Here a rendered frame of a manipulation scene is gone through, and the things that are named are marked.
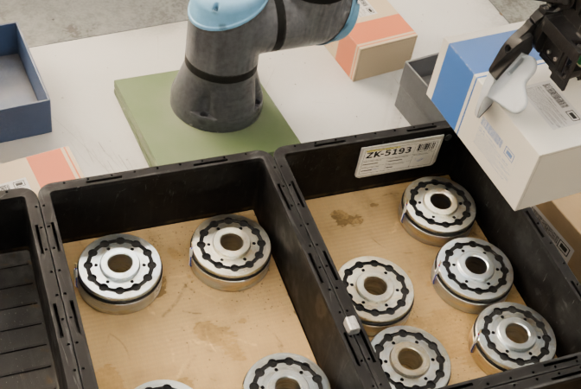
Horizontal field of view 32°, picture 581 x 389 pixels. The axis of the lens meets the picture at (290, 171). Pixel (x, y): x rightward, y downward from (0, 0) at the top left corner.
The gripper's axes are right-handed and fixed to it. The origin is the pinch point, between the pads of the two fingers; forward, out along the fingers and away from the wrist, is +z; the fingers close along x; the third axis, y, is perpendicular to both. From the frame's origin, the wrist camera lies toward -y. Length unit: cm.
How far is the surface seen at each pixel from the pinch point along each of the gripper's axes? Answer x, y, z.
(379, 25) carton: 17, -53, 34
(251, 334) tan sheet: -32.2, 2.5, 28.5
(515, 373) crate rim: -9.9, 22.8, 18.3
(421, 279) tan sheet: -7.6, 2.1, 28.4
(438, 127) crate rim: 1.9, -14.2, 18.5
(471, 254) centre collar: -1.3, 2.8, 24.7
